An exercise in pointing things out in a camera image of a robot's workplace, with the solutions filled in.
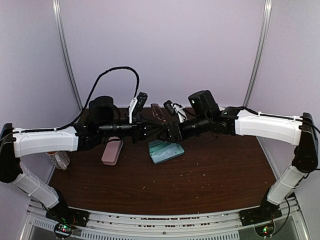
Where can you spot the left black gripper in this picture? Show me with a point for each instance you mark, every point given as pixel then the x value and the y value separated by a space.
pixel 138 129

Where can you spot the left aluminium frame post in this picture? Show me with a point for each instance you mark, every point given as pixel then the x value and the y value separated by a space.
pixel 65 53

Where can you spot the grey-blue glasses case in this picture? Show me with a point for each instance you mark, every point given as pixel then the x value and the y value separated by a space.
pixel 156 145

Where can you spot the dark sunglasses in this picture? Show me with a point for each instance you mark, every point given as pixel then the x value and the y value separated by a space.
pixel 157 113

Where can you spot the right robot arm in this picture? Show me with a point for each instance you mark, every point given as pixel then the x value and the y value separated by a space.
pixel 298 131

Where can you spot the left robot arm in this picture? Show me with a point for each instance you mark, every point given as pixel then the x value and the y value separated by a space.
pixel 104 120

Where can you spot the pink glasses case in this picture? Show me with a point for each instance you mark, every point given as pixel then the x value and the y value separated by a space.
pixel 111 153

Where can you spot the light blue cloth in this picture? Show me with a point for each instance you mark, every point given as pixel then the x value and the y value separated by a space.
pixel 167 153

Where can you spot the aluminium frame post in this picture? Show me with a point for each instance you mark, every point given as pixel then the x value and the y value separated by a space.
pixel 264 30
pixel 65 53

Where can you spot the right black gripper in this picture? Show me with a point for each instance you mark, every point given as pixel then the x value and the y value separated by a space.
pixel 172 127

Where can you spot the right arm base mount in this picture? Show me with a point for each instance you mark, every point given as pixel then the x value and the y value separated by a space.
pixel 261 220

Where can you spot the right aluminium frame post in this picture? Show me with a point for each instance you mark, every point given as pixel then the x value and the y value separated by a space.
pixel 264 30

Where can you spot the patterned mug orange inside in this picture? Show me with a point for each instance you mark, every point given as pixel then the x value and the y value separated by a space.
pixel 60 159

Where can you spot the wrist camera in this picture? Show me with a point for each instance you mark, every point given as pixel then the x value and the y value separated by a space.
pixel 136 105
pixel 176 110

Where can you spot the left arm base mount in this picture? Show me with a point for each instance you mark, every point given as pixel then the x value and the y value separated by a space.
pixel 71 225

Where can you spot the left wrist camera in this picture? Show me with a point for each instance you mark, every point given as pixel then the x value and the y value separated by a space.
pixel 136 105

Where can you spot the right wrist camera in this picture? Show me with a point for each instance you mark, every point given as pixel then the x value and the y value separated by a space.
pixel 176 110

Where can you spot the aluminium front rail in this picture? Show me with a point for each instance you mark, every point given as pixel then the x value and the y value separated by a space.
pixel 224 225

